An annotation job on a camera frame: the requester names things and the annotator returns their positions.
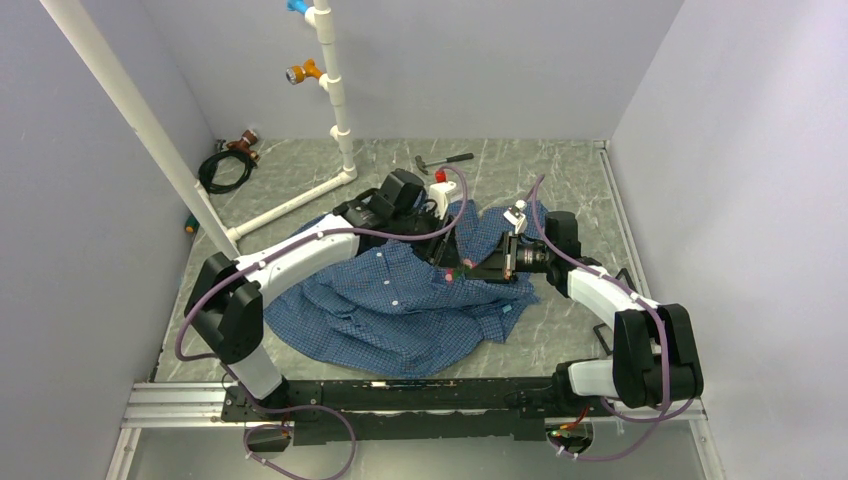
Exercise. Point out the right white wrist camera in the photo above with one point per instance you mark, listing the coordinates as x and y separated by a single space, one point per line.
516 216

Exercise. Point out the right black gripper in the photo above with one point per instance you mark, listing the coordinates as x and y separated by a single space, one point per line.
501 265

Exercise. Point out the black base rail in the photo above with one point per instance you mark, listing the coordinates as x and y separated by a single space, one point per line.
320 411

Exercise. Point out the pink flower brooch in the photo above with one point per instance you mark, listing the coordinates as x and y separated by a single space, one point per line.
453 274

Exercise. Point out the blue checkered shirt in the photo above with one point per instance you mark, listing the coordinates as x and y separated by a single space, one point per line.
390 313

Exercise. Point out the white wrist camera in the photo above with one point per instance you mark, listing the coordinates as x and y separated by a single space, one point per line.
516 216
444 194

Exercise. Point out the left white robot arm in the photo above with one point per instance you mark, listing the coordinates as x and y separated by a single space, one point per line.
227 303

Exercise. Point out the white PVC pipe frame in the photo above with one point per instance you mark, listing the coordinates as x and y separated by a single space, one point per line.
121 46

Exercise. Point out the green orange screwdriver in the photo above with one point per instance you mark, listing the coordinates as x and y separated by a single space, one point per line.
191 225

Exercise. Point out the black handled hammer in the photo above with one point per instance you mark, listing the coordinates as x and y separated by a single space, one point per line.
425 165

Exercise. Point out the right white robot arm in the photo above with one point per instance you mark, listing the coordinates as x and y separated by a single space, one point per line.
654 358

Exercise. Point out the orange hose nozzle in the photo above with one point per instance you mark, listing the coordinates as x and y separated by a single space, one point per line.
297 74

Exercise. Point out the blue hose nozzle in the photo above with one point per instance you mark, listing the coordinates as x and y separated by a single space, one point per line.
299 6

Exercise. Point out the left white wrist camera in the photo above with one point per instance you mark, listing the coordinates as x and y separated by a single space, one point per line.
444 194

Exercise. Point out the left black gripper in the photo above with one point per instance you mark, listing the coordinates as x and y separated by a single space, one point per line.
447 254

